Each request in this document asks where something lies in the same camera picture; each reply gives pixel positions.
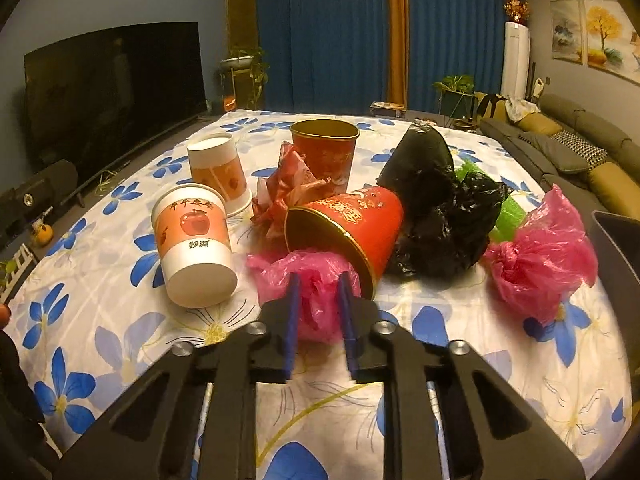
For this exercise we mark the pink plastic bag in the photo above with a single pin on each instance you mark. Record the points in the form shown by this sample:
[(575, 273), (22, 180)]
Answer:
[(317, 280), (542, 255)]

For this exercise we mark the blue curtain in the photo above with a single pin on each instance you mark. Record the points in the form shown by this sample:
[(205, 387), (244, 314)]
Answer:
[(455, 30), (320, 35)]

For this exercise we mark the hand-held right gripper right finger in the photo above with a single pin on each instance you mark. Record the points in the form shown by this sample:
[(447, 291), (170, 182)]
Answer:
[(348, 325)]

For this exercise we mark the black plastic bag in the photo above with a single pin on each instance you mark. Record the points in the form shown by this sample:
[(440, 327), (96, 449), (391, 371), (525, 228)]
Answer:
[(440, 210)]

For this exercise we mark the red paper cup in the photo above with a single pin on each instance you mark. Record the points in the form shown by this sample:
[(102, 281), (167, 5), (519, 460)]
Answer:
[(360, 225), (327, 157)]

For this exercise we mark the orange curtain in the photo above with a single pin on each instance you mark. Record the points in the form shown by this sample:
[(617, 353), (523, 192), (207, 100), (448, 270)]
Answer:
[(397, 30)]

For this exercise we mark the black garment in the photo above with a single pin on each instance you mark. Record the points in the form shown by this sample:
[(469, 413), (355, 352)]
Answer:
[(492, 105)]

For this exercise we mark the orange flower bouquet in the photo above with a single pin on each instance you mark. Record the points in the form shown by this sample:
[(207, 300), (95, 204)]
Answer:
[(516, 10)]

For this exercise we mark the black white checkered cushion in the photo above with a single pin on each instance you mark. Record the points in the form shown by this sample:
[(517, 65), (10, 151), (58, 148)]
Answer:
[(587, 145)]

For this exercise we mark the blue flowered white cloth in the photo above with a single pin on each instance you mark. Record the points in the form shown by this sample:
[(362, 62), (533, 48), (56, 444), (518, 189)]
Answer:
[(125, 270)]

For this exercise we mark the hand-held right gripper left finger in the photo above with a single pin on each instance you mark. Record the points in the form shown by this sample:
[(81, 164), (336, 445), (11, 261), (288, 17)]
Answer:
[(292, 325)]

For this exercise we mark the black television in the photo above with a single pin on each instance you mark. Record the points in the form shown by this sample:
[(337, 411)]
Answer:
[(110, 95)]

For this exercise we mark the green plastic bag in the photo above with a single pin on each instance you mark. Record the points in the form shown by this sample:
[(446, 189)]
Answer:
[(510, 212)]

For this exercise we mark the grey landscape wall painting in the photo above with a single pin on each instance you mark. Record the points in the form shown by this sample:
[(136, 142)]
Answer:
[(566, 32)]

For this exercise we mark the potted plant on stand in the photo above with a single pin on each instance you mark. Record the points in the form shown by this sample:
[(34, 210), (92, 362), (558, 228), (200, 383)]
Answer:
[(245, 62)]

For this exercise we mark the white apple print paper cup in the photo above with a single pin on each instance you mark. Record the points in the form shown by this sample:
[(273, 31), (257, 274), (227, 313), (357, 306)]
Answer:
[(217, 170), (195, 245)]

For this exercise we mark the small orange lamp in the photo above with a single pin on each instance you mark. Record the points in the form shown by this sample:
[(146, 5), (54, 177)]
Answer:
[(228, 103)]

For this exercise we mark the large yellow cushion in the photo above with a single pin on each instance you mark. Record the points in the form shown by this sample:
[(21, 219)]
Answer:
[(617, 187)]

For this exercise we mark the yellow tree wall painting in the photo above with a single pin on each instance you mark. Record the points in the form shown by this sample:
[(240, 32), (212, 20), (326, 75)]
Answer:
[(607, 35)]

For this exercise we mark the printed cardboard box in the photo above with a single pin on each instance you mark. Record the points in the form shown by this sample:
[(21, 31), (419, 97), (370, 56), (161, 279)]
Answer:
[(387, 108)]

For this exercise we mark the grey bin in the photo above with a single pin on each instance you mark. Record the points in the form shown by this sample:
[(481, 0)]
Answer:
[(617, 255)]

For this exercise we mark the dark television cabinet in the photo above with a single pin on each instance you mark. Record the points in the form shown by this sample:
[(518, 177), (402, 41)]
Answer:
[(150, 152)]

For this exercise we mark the grey cushion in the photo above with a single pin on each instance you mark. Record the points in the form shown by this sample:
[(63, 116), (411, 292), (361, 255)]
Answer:
[(555, 152)]

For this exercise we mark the crumpled red wrapper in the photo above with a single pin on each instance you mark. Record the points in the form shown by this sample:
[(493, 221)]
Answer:
[(280, 195)]

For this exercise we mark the bundle of straw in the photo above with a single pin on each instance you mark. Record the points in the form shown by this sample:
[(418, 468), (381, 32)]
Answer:
[(105, 180)]

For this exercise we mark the small yellow cushion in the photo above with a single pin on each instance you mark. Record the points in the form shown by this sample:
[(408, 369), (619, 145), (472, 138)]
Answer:
[(540, 124)]

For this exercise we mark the white standing air conditioner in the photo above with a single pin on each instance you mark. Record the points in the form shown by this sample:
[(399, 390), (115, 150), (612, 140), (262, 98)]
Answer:
[(516, 60)]

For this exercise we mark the wooden door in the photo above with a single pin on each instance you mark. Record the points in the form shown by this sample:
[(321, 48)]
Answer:
[(242, 10)]

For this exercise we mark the grey sofa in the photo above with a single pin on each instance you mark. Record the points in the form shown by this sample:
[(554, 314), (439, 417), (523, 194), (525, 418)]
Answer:
[(590, 120)]

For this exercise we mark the plant in green planter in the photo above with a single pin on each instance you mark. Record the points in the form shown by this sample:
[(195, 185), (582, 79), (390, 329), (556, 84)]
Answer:
[(455, 87)]

